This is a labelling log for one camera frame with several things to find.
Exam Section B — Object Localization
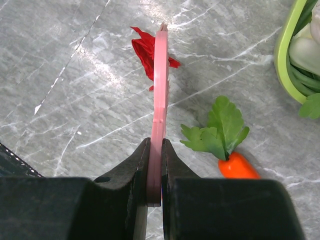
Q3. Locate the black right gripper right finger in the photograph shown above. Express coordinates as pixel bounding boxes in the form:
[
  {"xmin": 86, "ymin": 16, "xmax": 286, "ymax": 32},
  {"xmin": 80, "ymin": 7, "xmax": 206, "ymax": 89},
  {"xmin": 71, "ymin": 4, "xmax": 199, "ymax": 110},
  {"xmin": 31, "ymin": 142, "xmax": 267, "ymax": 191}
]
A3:
[{"xmin": 161, "ymin": 139, "xmax": 305, "ymax": 240}]

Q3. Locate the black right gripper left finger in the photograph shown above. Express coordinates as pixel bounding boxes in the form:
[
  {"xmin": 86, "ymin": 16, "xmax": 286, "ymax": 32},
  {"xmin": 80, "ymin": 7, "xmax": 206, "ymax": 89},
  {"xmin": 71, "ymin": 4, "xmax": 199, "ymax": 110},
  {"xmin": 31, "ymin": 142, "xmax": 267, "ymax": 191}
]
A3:
[{"xmin": 0, "ymin": 138, "xmax": 150, "ymax": 240}]

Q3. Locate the pink plastic brush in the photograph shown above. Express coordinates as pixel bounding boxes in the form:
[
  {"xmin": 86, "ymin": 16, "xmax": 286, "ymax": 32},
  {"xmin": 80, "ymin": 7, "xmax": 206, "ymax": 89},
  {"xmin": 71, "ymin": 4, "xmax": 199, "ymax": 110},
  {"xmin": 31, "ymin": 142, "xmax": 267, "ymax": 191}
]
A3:
[{"xmin": 146, "ymin": 22, "xmax": 169, "ymax": 207}]

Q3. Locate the toy carrot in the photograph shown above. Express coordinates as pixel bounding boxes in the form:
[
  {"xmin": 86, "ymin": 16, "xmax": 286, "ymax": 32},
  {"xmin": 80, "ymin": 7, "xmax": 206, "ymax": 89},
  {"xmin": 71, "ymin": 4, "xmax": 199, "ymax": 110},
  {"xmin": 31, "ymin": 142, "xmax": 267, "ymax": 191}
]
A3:
[{"xmin": 180, "ymin": 95, "xmax": 261, "ymax": 179}]

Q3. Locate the curved red paper scrap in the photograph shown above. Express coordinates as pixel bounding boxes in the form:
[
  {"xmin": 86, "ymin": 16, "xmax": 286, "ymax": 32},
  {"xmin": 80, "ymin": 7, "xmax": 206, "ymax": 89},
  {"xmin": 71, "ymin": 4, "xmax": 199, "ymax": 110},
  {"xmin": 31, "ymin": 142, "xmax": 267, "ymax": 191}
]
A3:
[{"xmin": 129, "ymin": 26, "xmax": 182, "ymax": 92}]

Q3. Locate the white bok choy toy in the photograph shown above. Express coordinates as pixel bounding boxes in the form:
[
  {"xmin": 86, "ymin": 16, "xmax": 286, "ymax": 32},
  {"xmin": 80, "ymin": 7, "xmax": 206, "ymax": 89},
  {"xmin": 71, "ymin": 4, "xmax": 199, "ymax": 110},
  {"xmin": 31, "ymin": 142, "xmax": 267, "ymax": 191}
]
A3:
[{"xmin": 289, "ymin": 1, "xmax": 320, "ymax": 119}]

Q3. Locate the green plastic tray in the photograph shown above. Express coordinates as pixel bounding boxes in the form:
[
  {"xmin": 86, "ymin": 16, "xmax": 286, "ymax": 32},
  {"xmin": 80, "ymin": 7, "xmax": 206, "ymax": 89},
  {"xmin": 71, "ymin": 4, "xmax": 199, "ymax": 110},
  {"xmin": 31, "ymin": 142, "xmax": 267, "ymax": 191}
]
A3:
[{"xmin": 273, "ymin": 0, "xmax": 317, "ymax": 104}]

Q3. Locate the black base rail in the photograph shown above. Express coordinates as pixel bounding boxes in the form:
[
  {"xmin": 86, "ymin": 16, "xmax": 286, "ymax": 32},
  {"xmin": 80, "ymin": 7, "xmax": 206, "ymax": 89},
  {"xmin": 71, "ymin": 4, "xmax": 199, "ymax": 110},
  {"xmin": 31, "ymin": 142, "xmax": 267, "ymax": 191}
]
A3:
[{"xmin": 0, "ymin": 143, "xmax": 43, "ymax": 178}]

